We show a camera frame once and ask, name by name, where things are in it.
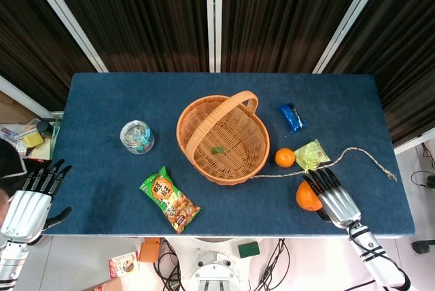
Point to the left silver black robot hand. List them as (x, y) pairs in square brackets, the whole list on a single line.
[(27, 209)]

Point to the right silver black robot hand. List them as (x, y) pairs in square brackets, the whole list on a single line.
[(340, 202)]

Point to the large orange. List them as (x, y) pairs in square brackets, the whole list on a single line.
[(306, 199)]

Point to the small orange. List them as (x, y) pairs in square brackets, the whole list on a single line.
[(284, 157)]

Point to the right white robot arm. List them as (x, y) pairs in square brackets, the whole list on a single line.
[(377, 257)]

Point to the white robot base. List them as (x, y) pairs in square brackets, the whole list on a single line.
[(214, 267)]

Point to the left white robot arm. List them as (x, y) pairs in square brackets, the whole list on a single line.
[(12, 260)]

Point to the yellow green candy packet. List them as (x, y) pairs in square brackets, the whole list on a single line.
[(312, 155)]

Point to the yellow sponge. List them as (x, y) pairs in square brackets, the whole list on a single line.
[(33, 140)]

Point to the clear plastic storage bin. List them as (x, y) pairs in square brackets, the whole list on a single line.
[(51, 138)]

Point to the black cup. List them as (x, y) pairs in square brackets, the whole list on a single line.
[(43, 126)]

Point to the black chair base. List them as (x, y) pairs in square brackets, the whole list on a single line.
[(423, 246)]

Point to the blue snack packet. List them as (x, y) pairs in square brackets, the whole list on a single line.
[(292, 117)]

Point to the green sponge block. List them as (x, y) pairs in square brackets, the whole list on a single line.
[(248, 249)]

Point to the brown cardboard box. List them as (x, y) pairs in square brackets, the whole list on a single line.
[(108, 286)]

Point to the red white carton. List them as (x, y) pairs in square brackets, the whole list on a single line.
[(124, 265)]

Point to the orange box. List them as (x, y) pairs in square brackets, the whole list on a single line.
[(149, 250)]

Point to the clear jar with clips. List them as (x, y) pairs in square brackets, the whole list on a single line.
[(136, 137)]

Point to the blue felt table cloth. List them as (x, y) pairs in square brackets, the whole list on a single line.
[(119, 100)]

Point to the green snack bag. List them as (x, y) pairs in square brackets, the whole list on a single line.
[(170, 199)]

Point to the white partition frame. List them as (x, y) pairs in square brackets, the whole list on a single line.
[(214, 15), (346, 22), (68, 22)]

